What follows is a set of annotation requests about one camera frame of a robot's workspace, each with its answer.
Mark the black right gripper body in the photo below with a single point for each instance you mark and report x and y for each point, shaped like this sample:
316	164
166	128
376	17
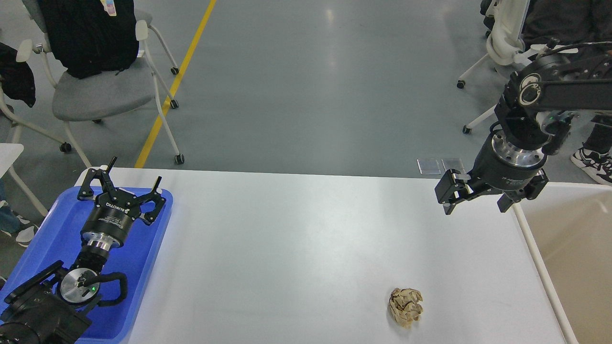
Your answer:
503	167

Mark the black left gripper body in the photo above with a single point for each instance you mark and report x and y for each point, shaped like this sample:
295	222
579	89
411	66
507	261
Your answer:
111	218

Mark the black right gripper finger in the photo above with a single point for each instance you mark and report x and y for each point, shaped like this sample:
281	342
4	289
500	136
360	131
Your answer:
455	187
508	198

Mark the brown paper ball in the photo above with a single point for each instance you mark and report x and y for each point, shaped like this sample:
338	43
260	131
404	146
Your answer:
404	306

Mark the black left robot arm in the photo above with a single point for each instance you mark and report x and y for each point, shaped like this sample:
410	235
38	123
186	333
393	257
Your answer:
53	306

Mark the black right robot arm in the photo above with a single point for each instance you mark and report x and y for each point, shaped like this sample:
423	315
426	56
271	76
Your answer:
535	113

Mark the right floor socket plate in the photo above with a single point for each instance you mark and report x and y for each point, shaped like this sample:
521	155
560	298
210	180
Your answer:
453	164

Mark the floor socket plate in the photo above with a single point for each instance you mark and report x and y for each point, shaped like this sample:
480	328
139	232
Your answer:
453	164
428	166

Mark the left floor socket plate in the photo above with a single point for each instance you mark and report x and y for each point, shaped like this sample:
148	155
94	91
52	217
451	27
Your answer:
428	166

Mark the blue plastic tray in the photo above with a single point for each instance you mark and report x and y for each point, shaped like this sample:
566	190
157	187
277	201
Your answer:
59	238

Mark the beige plastic bin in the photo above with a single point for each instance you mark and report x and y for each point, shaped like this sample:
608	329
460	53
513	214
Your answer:
568	229

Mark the white sneaker at left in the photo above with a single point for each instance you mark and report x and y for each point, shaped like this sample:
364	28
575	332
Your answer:
16	226

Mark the white side table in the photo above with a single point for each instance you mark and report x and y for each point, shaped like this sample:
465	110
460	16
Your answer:
9	153

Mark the white office chair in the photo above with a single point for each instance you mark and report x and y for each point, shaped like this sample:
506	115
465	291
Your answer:
504	44

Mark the black garment at left edge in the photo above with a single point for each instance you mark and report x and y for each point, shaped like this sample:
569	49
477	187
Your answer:
17	79

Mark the black jacket on chair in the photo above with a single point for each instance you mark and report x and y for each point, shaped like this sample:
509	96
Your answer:
86	39

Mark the seated person in black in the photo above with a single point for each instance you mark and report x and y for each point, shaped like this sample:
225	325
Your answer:
573	22

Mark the grey chair with white frame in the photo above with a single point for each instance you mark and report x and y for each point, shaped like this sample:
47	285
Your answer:
100	96

